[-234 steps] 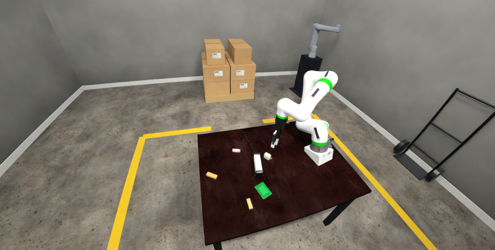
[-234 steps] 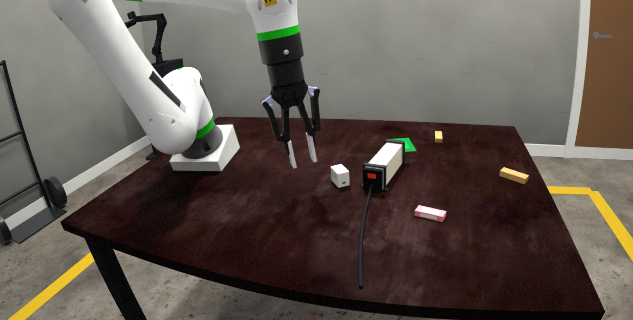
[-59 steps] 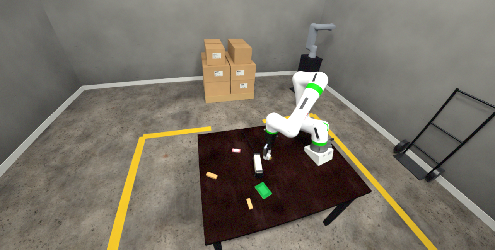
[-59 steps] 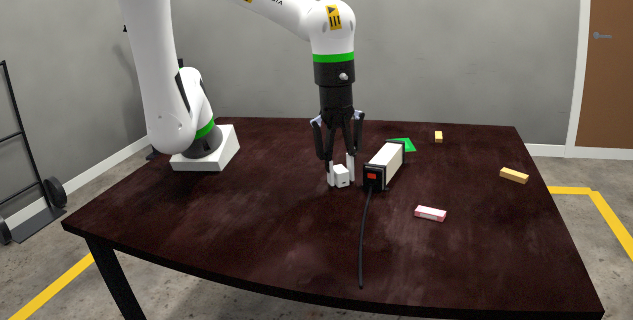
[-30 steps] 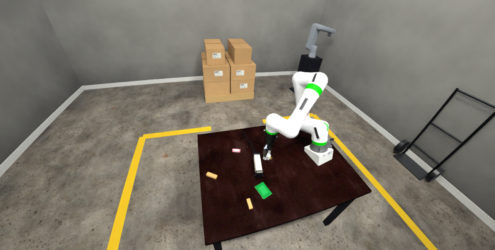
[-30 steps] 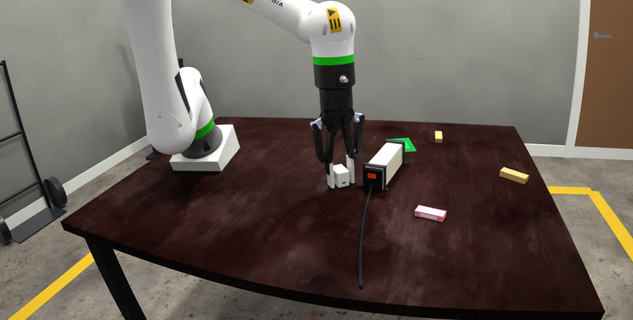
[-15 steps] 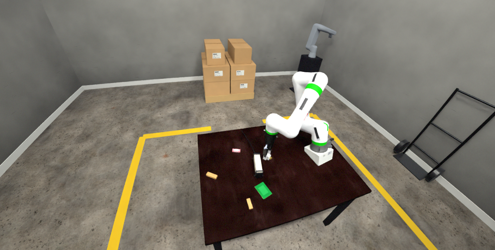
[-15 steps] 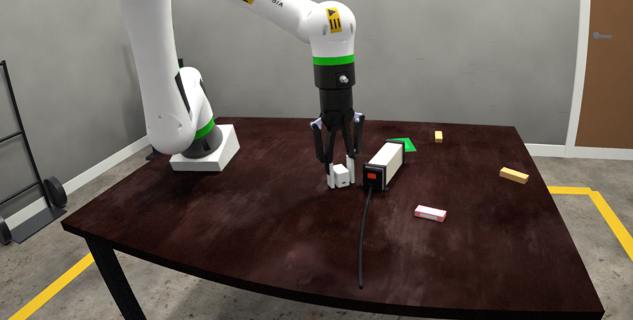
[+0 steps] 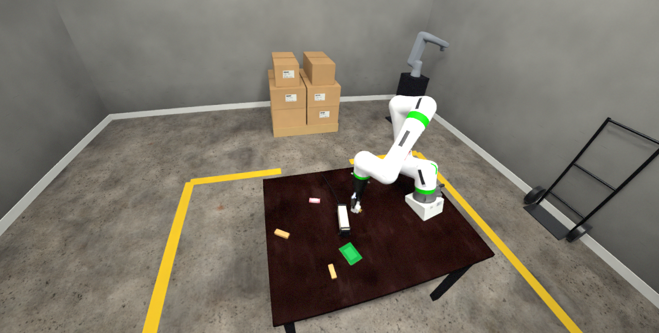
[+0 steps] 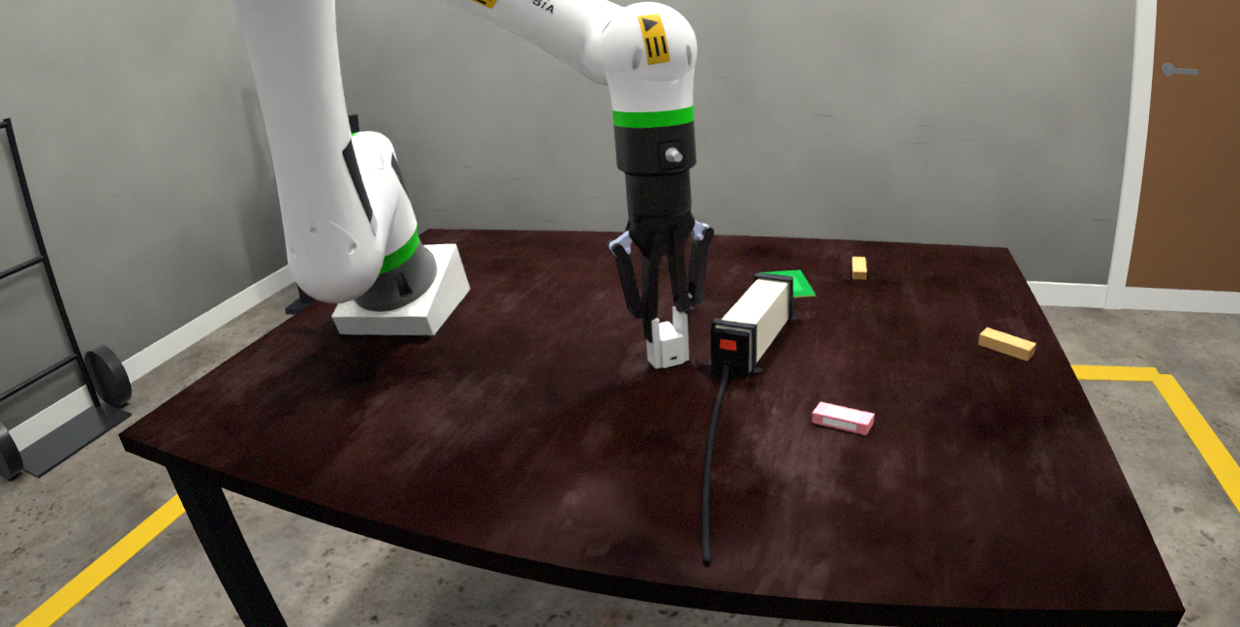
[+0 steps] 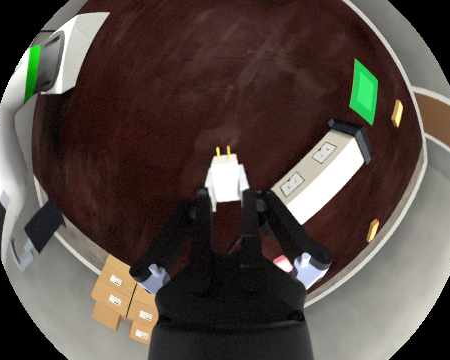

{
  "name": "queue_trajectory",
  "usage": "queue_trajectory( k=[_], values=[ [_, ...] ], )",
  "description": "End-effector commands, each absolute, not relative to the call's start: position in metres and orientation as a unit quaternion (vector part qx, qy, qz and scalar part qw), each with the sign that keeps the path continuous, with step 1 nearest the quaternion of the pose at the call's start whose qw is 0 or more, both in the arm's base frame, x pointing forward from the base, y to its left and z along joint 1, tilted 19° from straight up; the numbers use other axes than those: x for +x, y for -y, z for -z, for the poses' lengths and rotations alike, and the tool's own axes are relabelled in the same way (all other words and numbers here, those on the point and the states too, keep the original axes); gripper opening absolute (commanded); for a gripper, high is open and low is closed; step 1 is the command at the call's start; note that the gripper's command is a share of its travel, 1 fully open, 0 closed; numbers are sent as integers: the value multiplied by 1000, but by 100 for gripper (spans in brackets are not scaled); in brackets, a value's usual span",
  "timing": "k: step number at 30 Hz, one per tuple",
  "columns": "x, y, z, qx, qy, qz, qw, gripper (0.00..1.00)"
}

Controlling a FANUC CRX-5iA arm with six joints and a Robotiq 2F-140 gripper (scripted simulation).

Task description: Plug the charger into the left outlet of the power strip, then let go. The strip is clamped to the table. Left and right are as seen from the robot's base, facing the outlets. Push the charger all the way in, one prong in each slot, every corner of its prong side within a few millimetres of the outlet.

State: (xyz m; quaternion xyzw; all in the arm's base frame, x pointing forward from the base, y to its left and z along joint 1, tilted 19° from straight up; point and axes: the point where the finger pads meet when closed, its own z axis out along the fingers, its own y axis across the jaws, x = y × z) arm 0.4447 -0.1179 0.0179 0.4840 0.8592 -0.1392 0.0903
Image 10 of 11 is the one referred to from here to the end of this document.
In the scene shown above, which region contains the tan rectangular block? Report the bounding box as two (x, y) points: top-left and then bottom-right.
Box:
(978, 328), (1037, 361)

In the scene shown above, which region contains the white charger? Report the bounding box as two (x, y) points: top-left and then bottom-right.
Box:
(660, 322), (684, 368)

